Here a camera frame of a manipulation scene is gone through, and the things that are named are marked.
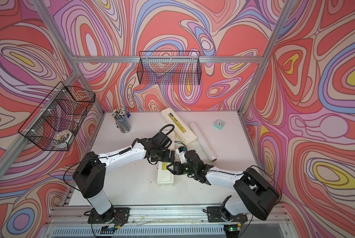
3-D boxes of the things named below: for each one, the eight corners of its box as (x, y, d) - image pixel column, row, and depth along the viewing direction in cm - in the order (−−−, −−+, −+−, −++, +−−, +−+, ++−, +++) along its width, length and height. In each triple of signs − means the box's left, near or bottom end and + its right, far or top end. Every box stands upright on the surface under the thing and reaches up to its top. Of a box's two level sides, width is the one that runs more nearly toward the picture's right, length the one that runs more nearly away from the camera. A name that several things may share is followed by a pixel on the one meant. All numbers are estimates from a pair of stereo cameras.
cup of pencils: (120, 133, 109) (111, 115, 95) (122, 125, 114) (114, 107, 99) (130, 133, 109) (122, 115, 95) (132, 125, 114) (125, 107, 99)
